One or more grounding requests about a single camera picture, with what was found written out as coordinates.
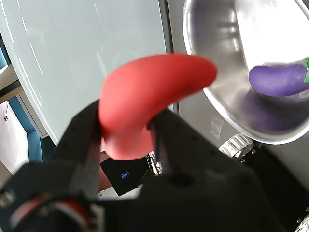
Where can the red toy chilli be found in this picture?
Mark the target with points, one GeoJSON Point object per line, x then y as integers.
{"type": "Point", "coordinates": [149, 96]}

